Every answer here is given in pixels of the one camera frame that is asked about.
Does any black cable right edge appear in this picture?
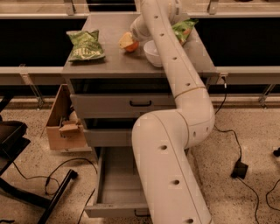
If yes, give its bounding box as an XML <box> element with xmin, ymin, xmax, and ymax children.
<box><xmin>265</xmin><ymin>147</ymin><xmax>280</xmax><ymax>213</ymax></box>

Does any green chip bag right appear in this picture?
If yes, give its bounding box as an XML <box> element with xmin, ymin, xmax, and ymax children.
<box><xmin>172</xmin><ymin>19</ymin><xmax>199</xmax><ymax>46</ymax></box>

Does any green chip bag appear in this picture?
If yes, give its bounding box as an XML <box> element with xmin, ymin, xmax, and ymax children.
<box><xmin>172</xmin><ymin>19</ymin><xmax>199</xmax><ymax>46</ymax></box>
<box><xmin>66</xmin><ymin>30</ymin><xmax>105</xmax><ymax>62</ymax></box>

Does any cardboard box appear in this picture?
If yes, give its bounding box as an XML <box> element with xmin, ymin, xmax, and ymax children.
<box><xmin>46</xmin><ymin>84</ymin><xmax>88</xmax><ymax>151</ymax></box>

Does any metal railing frame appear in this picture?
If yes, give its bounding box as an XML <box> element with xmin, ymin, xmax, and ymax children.
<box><xmin>1</xmin><ymin>0</ymin><xmax>280</xmax><ymax>106</ymax></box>

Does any white ceramic bowl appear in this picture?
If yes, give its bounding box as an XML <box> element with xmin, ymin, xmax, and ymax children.
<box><xmin>143</xmin><ymin>40</ymin><xmax>162</xmax><ymax>67</ymax></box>

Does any grey top drawer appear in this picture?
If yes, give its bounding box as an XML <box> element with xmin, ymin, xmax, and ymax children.
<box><xmin>70</xmin><ymin>94</ymin><xmax>175</xmax><ymax>118</ymax></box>

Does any black power adapter cable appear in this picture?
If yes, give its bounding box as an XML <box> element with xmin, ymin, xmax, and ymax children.
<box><xmin>212</xmin><ymin>84</ymin><xmax>261</xmax><ymax>224</ymax></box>

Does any orange fruit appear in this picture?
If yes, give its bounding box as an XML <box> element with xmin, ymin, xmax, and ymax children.
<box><xmin>124</xmin><ymin>41</ymin><xmax>139</xmax><ymax>53</ymax></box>

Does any grey middle drawer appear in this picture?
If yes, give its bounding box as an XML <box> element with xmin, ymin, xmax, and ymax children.
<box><xmin>84</xmin><ymin>129</ymin><xmax>132</xmax><ymax>147</ymax></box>

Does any grey drawer cabinet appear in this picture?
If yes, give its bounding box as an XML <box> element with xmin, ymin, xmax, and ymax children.
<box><xmin>61</xmin><ymin>12</ymin><xmax>219</xmax><ymax>161</ymax></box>

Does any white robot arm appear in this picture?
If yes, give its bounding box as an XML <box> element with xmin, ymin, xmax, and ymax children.
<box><xmin>130</xmin><ymin>0</ymin><xmax>215</xmax><ymax>224</ymax></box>

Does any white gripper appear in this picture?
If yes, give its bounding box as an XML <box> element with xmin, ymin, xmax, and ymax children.
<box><xmin>118</xmin><ymin>16</ymin><xmax>151</xmax><ymax>49</ymax></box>

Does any grey open bottom drawer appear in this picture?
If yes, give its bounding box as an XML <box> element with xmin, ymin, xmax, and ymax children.
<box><xmin>85</xmin><ymin>147</ymin><xmax>150</xmax><ymax>218</ymax></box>

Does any green chip bag left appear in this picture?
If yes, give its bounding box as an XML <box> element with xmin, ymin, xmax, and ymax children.
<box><xmin>66</xmin><ymin>30</ymin><xmax>105</xmax><ymax>62</ymax></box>

